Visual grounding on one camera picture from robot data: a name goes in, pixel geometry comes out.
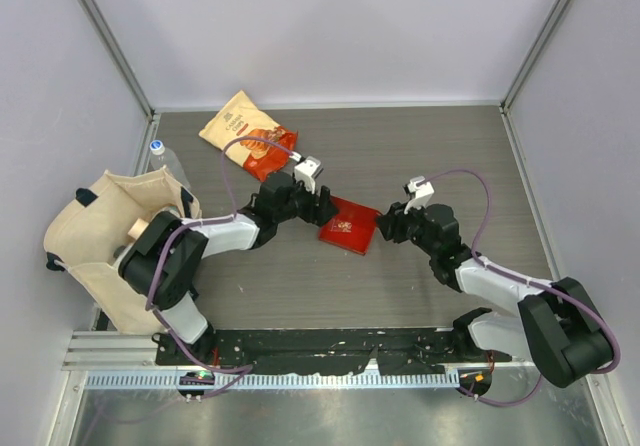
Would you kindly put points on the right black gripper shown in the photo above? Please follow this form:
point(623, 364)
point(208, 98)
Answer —
point(391, 224)

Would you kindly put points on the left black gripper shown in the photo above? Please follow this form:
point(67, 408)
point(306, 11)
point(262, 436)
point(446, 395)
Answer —
point(319, 213)

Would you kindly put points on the small clear plastic bag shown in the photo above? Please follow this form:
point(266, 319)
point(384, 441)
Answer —
point(342, 226)

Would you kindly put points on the red paper box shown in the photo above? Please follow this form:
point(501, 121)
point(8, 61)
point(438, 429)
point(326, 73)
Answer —
point(364, 227)

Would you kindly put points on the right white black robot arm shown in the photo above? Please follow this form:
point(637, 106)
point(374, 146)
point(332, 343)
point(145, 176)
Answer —
point(553, 324)

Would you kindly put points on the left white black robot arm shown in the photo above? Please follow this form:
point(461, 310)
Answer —
point(162, 263)

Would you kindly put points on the cassava chips bag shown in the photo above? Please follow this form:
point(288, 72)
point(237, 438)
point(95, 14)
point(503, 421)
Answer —
point(241, 118)

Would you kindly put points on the clear plastic water bottle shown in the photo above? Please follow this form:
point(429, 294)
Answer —
point(162, 156)

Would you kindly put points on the beige cylindrical bottle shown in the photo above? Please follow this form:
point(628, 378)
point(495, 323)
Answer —
point(137, 229)

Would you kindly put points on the beige canvas tote bag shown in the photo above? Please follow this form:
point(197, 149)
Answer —
point(86, 233)

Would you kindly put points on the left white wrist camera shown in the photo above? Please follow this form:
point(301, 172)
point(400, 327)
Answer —
point(306, 171)

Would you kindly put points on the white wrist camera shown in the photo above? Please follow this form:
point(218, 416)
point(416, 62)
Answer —
point(306, 171)
point(419, 191)

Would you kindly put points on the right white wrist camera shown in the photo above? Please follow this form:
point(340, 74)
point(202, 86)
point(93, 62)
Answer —
point(419, 191)

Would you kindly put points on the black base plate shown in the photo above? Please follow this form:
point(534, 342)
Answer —
point(338, 352)

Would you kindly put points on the aluminium frame rail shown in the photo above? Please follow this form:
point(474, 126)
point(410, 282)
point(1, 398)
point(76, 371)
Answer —
point(101, 350)

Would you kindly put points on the white slotted cable duct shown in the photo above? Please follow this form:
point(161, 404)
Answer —
point(190, 380)

